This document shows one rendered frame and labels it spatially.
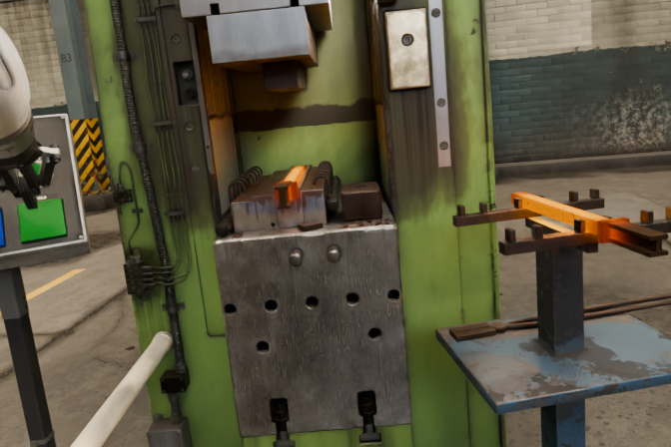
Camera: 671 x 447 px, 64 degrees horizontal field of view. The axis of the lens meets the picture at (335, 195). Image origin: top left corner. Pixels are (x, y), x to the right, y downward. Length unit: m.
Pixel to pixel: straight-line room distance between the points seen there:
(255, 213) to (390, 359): 0.43
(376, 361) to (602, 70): 6.49
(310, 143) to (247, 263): 0.59
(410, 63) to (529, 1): 6.05
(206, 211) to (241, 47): 0.41
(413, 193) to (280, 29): 0.49
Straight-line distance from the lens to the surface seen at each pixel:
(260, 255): 1.12
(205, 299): 1.40
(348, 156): 1.61
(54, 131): 1.21
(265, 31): 1.14
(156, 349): 1.38
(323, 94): 1.60
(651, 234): 0.85
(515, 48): 7.18
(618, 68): 7.48
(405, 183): 1.28
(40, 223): 1.12
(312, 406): 1.25
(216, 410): 1.52
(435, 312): 1.38
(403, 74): 1.25
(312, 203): 1.14
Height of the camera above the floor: 1.17
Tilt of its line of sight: 10 degrees down
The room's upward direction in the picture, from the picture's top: 6 degrees counter-clockwise
